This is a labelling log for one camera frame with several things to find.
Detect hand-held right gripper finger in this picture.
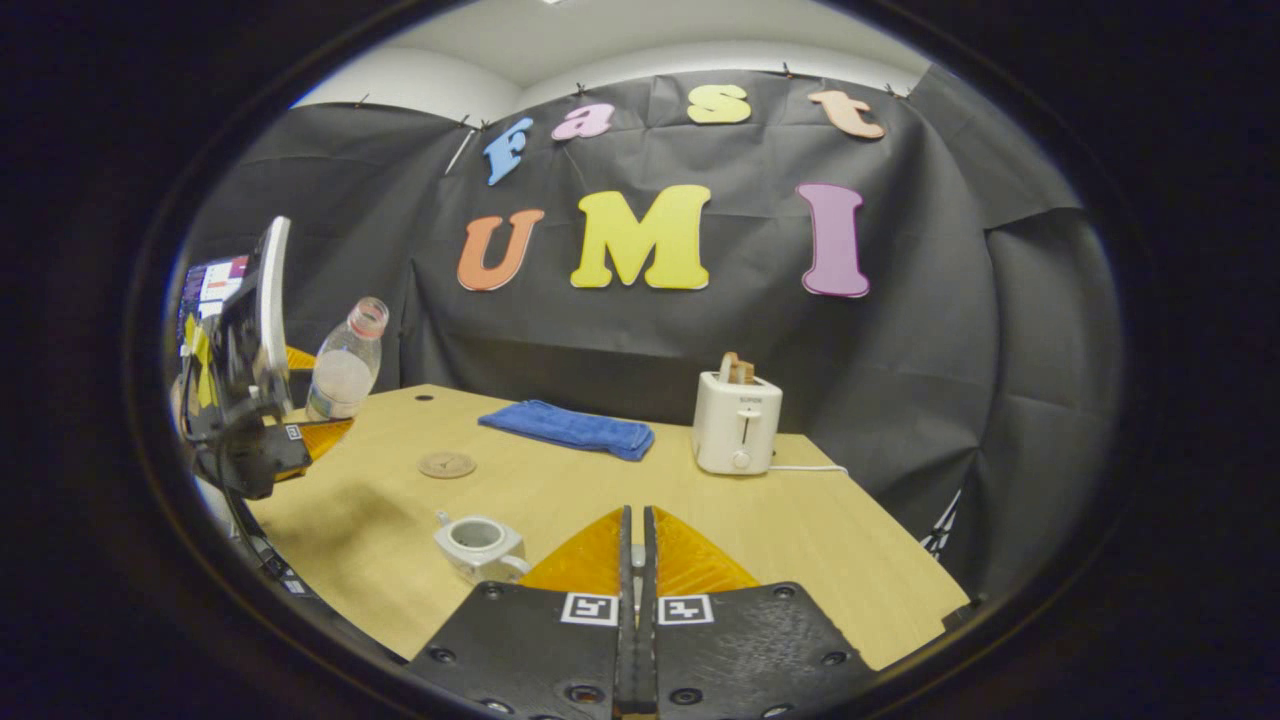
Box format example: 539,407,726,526
643,505,882,720
405,505,635,720

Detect clear plastic water bottle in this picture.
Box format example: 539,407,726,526
305,296,390,422

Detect white teacup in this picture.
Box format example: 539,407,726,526
433,511,532,587

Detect computer monitor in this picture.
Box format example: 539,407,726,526
179,254,252,343

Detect blue towel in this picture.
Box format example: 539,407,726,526
477,399,657,462

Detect white toaster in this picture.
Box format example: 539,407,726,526
691,370,785,477

